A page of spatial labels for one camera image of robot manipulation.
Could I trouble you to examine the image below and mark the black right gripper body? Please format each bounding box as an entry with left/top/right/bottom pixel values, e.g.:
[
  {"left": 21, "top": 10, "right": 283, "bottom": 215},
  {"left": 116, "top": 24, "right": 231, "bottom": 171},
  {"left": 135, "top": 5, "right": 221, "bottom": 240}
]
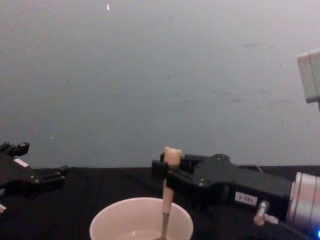
[{"left": 191, "top": 152, "right": 294, "bottom": 222}]

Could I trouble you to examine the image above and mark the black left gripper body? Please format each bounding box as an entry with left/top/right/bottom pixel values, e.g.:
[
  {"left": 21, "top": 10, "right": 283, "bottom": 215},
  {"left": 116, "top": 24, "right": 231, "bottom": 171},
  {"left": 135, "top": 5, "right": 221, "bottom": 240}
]
[{"left": 0, "top": 149, "right": 41, "bottom": 199}]

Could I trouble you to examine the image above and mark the cream bear-head handled steel spoon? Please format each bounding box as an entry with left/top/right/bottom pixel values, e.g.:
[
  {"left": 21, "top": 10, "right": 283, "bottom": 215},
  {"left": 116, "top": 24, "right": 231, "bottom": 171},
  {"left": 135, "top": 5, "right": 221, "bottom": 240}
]
[{"left": 153, "top": 146, "right": 184, "bottom": 240}]

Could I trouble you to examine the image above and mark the black table cloth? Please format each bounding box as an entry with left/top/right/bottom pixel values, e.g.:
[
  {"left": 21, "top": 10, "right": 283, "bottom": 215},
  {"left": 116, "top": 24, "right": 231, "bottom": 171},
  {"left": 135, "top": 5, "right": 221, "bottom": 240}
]
[{"left": 0, "top": 164, "right": 320, "bottom": 240}]

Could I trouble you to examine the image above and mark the pale pink cup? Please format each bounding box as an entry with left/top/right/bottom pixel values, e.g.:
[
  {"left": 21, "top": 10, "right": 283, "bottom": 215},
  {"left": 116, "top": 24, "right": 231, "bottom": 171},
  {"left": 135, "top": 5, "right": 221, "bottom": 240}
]
[{"left": 89, "top": 197, "right": 194, "bottom": 240}]

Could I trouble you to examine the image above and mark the thin cable with silver plug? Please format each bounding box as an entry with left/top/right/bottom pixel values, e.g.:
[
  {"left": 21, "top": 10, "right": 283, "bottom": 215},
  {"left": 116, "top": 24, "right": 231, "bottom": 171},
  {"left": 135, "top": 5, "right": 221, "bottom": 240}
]
[{"left": 253, "top": 200, "right": 310, "bottom": 240}]

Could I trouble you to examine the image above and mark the plain pale wall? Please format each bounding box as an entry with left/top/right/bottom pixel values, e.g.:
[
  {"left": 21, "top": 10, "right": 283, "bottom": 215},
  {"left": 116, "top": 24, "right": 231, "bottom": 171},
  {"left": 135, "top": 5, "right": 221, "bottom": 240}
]
[{"left": 0, "top": 0, "right": 320, "bottom": 169}]

